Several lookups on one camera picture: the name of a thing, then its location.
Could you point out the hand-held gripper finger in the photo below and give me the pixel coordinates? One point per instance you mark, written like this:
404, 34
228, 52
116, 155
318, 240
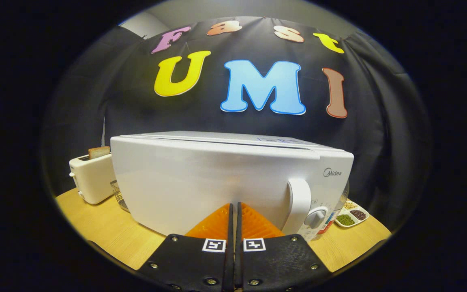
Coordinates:
238, 243
230, 243

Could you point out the white microwave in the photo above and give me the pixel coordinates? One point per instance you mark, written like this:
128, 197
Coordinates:
201, 178

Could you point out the white divided bean dish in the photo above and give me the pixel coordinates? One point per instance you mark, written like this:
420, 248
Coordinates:
353, 215

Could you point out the cream toaster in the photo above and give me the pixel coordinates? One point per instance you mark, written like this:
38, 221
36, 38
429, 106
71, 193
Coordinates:
93, 178

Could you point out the brown toast slice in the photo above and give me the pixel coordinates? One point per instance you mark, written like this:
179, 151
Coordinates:
99, 152

